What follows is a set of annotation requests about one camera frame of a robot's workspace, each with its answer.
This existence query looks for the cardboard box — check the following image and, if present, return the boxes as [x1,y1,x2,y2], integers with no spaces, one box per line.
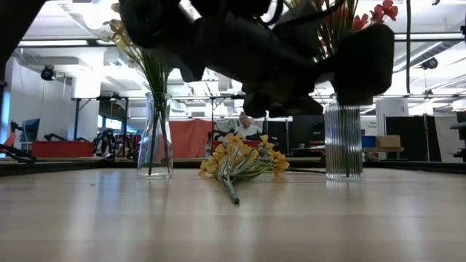
[376,135,402,148]

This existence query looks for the black aluminium table frame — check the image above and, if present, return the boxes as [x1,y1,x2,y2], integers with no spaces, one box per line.
[0,159,466,178]

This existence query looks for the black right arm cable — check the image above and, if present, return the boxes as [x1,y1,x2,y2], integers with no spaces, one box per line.
[405,0,412,95]

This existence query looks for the black equipment stand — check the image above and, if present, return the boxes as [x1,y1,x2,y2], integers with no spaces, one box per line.
[450,111,466,163]

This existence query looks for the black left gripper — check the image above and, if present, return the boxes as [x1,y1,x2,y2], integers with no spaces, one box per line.
[196,12,396,118]

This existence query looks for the blue background monitor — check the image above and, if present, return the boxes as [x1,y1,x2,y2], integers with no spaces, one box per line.
[21,118,41,143]

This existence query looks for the black overhead light bar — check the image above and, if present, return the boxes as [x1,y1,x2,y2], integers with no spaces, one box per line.
[17,32,466,47]

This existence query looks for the short yellow flower bunch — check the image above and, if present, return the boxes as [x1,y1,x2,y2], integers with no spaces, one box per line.
[198,132,291,206]

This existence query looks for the red flower bunch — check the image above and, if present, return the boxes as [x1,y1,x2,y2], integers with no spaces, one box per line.
[283,0,400,175]

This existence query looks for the ribbed clear glass vase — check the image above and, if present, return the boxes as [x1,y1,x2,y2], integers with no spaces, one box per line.
[323,93,364,182]

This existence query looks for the black partition panel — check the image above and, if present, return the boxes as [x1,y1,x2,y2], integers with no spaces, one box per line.
[385,115,442,163]

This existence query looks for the smooth clear glass vase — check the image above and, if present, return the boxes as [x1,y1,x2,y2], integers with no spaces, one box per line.
[136,91,174,180]

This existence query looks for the wooden background shelf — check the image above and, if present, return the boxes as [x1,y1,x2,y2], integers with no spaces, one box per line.
[363,146,405,153]

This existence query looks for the black hanging ceiling camera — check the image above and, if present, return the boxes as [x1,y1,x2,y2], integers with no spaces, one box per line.
[421,57,439,71]
[40,65,56,82]

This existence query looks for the person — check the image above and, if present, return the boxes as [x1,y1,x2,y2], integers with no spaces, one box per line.
[234,111,262,141]

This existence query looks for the long-stemmed yellow flower bunch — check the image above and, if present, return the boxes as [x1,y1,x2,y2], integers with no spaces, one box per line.
[101,1,174,176]

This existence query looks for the black background rig frame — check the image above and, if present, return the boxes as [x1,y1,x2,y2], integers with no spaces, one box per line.
[71,95,130,161]
[210,94,269,146]

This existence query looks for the orange cloth panel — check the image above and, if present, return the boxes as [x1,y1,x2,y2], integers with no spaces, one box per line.
[167,119,214,159]

